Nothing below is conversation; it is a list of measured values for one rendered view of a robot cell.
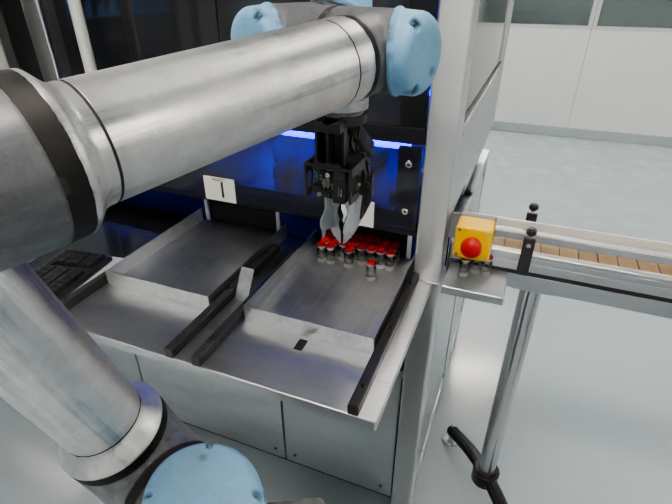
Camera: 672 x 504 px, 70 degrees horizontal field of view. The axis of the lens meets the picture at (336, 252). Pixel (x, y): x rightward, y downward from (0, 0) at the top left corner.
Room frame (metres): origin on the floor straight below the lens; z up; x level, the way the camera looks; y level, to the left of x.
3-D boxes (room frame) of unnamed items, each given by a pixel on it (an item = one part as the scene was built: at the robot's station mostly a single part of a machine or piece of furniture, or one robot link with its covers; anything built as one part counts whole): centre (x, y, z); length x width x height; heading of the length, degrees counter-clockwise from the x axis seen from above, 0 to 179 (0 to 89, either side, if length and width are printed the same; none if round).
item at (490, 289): (0.89, -0.31, 0.87); 0.14 x 0.13 x 0.02; 158
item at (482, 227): (0.86, -0.28, 0.99); 0.08 x 0.07 x 0.07; 158
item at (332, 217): (0.66, 0.01, 1.13); 0.06 x 0.03 x 0.09; 159
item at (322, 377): (0.84, 0.18, 0.87); 0.70 x 0.48 x 0.02; 68
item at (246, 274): (0.76, 0.21, 0.91); 0.14 x 0.03 x 0.06; 159
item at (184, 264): (0.97, 0.31, 0.90); 0.34 x 0.26 x 0.04; 158
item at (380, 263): (0.94, -0.05, 0.90); 0.18 x 0.02 x 0.05; 68
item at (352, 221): (0.65, -0.02, 1.13); 0.06 x 0.03 x 0.09; 159
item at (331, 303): (0.84, -0.01, 0.90); 0.34 x 0.26 x 0.04; 158
